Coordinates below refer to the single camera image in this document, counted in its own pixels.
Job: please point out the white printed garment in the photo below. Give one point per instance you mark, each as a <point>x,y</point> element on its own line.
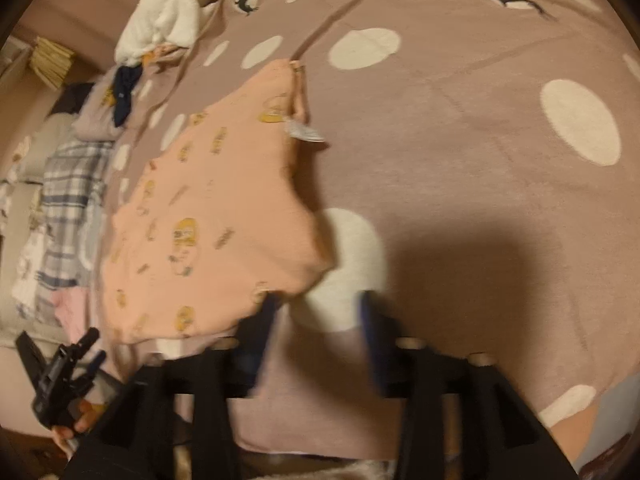
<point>24,291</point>

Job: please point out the plaid blue white pillow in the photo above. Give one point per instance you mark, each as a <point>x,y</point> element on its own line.
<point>73,178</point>

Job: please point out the person left hand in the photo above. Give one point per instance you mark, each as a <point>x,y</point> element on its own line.
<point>88,414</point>

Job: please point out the mauve polka dot blanket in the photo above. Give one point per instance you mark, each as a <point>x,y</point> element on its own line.
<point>475,162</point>

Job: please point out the mauve pillow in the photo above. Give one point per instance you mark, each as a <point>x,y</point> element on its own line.
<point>95,119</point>

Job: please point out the light pink garment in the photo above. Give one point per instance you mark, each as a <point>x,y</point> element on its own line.
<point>75,310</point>

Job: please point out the beige pillow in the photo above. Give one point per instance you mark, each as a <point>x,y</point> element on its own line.
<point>54,131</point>

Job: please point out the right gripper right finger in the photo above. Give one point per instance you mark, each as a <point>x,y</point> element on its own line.
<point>501,436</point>

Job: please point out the navy blue garment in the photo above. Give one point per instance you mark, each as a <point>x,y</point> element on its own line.
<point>125,81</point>

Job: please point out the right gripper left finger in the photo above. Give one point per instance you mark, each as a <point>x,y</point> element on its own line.
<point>134,438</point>

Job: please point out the yellow fringe hanging cloth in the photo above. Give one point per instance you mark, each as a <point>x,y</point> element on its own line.
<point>51,62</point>

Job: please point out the peach cartoon print baby shirt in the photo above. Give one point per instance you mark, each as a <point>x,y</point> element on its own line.
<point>214,222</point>

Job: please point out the white plush goose toy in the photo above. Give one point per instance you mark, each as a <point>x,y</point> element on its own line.
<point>157,22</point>

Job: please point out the pink curtain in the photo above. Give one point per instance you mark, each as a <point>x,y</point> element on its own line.
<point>90,28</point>

